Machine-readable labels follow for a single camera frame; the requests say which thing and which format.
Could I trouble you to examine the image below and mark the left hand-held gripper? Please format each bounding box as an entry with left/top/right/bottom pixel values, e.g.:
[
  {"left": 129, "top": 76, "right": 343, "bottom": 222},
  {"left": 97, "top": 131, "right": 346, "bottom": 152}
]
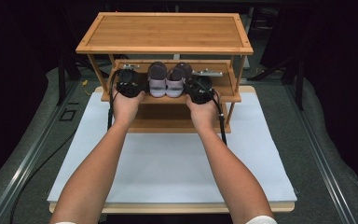
[{"left": 115, "top": 63, "right": 147, "bottom": 99}]

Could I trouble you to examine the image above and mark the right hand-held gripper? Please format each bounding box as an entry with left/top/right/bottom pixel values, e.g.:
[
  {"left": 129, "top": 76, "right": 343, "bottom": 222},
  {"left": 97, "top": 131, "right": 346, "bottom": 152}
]
[{"left": 184, "top": 69, "right": 224, "bottom": 105}]

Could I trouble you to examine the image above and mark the pink sandal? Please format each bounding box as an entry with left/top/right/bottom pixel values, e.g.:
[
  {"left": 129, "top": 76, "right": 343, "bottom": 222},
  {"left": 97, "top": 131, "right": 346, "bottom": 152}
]
[
  {"left": 146, "top": 61, "right": 169, "bottom": 98},
  {"left": 165, "top": 62, "right": 194, "bottom": 99}
]

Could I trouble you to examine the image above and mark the three-tier wooden shelf rack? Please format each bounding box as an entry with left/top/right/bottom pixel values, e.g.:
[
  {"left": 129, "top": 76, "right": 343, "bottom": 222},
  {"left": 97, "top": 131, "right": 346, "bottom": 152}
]
[{"left": 75, "top": 11, "right": 255, "bottom": 134}]

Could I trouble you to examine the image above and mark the person's right hand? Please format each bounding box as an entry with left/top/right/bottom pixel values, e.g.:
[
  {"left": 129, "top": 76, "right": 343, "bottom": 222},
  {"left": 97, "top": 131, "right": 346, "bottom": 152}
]
[{"left": 185, "top": 90, "right": 221, "bottom": 132}]

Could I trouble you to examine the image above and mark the person's left hand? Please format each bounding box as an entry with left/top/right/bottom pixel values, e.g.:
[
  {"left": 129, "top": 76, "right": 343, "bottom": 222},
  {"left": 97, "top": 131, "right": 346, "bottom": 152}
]
[{"left": 111, "top": 86, "right": 146, "bottom": 129}]

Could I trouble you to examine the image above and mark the small yellow object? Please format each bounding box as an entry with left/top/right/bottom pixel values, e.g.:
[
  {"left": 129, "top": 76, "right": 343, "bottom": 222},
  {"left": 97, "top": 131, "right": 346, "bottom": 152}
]
[{"left": 80, "top": 79, "right": 91, "bottom": 96}]

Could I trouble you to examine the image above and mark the black metal stand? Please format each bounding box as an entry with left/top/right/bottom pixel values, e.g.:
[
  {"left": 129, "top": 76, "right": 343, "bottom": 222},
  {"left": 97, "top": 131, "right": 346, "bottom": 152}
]
[
  {"left": 56, "top": 52, "right": 85, "bottom": 107},
  {"left": 251, "top": 52, "right": 306, "bottom": 110}
]

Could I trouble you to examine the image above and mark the white table mat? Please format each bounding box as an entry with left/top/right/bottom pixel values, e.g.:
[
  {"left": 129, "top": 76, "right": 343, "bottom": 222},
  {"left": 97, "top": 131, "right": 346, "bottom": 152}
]
[{"left": 47, "top": 91, "right": 298, "bottom": 204}]

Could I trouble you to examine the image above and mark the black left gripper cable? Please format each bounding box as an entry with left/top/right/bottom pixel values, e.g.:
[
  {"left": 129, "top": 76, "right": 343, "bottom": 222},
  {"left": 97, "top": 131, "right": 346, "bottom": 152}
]
[{"left": 9, "top": 68, "right": 122, "bottom": 224}]

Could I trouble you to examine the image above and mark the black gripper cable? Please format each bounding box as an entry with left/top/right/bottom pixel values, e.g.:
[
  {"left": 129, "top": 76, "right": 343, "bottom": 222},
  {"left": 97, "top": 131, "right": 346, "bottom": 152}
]
[
  {"left": 194, "top": 78, "right": 228, "bottom": 147},
  {"left": 9, "top": 68, "right": 122, "bottom": 224}
]

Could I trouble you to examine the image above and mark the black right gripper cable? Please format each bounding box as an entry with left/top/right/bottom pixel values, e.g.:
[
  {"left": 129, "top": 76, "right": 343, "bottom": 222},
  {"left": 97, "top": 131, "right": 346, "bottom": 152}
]
[{"left": 194, "top": 78, "right": 228, "bottom": 147}]

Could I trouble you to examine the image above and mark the metal floor rail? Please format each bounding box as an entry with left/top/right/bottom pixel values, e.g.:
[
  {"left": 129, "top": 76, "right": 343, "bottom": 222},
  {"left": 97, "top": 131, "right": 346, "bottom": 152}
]
[
  {"left": 285, "top": 83, "right": 358, "bottom": 224},
  {"left": 0, "top": 81, "right": 80, "bottom": 224}
]

